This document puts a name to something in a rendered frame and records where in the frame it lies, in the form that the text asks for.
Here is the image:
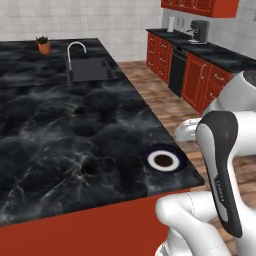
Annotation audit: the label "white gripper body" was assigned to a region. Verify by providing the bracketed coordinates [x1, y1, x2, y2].
[175, 118, 202, 144]

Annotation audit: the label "dark blue white-ringed plate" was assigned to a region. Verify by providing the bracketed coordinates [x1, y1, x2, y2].
[142, 143, 188, 174]

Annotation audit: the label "red base cupboards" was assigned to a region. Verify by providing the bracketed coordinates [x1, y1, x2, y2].
[145, 31, 173, 85]
[181, 52, 235, 117]

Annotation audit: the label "black dishwasher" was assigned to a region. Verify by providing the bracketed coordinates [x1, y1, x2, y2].
[167, 45, 189, 99]

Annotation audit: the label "grey coffee machine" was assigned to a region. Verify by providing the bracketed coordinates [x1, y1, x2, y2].
[186, 19, 210, 45]

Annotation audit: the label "white paper towel roll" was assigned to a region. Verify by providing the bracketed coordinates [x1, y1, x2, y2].
[166, 15, 176, 34]

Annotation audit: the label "black sink basin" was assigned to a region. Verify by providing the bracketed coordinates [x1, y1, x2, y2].
[65, 57, 119, 84]

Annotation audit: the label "silver curved tap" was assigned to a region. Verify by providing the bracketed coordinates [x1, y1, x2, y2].
[66, 41, 88, 72]

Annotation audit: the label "red island cabinet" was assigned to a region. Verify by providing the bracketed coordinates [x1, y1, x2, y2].
[0, 188, 191, 256]

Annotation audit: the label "potted plant in orange pot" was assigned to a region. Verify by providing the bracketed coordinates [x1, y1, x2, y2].
[35, 35, 53, 56]

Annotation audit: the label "red wall cupboards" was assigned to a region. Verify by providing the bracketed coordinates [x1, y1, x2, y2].
[160, 0, 241, 19]

